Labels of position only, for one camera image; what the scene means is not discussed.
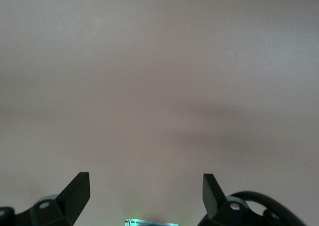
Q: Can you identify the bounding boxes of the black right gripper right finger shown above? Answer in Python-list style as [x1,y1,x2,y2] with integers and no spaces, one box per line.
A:
[199,173,287,226]

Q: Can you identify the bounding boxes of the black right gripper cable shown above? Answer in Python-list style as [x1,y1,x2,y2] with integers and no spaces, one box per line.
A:
[225,191,306,226]

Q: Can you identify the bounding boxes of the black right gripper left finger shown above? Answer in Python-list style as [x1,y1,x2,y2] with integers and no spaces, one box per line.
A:
[0,172,90,226]

